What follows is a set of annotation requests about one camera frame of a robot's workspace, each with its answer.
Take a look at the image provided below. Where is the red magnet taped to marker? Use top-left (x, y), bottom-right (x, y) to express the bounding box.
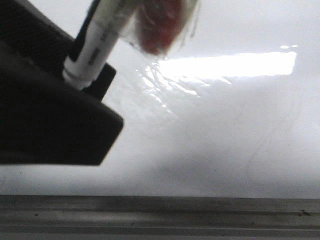
top-left (123, 0), bottom-right (200, 60)

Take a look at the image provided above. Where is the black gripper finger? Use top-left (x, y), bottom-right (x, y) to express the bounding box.
top-left (0, 0), bottom-right (124, 166)

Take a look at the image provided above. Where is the white whiteboard surface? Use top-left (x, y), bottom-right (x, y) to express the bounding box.
top-left (0, 0), bottom-right (320, 199)

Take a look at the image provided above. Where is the white black whiteboard marker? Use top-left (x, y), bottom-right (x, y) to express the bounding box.
top-left (62, 0), bottom-right (141, 90)

